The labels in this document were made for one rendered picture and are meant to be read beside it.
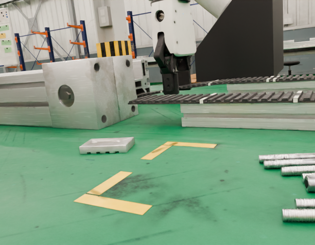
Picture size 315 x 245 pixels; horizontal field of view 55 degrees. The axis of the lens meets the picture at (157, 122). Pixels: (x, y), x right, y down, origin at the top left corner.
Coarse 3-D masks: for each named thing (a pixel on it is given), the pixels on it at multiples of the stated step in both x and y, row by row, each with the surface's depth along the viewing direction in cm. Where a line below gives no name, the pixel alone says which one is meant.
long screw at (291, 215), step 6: (282, 210) 15; (288, 210) 15; (294, 210) 15; (300, 210) 15; (306, 210) 15; (312, 210) 15; (282, 216) 16; (288, 216) 15; (294, 216) 15; (300, 216) 15; (306, 216) 15; (312, 216) 15
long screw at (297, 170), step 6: (282, 168) 21; (288, 168) 21; (294, 168) 21; (300, 168) 20; (306, 168) 20; (312, 168) 20; (282, 174) 21; (288, 174) 21; (294, 174) 21; (300, 174) 21
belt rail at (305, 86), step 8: (312, 80) 46; (232, 88) 53; (240, 88) 52; (248, 88) 52; (256, 88) 51; (264, 88) 50; (272, 88) 50; (280, 88) 49; (288, 88) 49; (296, 88) 48; (304, 88) 48; (312, 88) 47
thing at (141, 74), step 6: (138, 60) 66; (144, 60) 67; (138, 66) 66; (144, 66) 67; (12, 72) 77; (138, 72) 67; (144, 72) 67; (138, 78) 67; (144, 78) 67; (138, 84) 66; (144, 84) 67; (138, 90) 68; (144, 90) 67; (150, 90) 69
